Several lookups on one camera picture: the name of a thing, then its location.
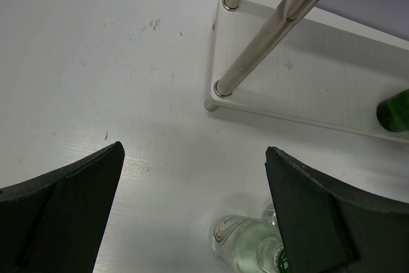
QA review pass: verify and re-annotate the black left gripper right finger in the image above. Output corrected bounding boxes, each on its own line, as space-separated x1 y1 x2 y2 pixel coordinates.
265 147 408 272

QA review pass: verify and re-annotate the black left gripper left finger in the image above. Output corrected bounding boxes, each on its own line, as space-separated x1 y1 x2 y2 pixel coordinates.
1 142 125 272

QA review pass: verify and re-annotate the clear glass soda bottle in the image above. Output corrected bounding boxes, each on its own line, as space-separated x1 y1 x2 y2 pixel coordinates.
261 203 278 226

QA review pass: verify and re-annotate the clear Chang soda bottle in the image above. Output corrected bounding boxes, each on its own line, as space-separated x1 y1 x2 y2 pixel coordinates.
211 215 291 273

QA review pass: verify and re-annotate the green bottle colourful label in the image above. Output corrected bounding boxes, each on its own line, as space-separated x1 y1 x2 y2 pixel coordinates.
376 90 408 133

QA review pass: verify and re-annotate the white two-tier shelf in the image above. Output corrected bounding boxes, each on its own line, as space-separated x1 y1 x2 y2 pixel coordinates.
204 0 408 143

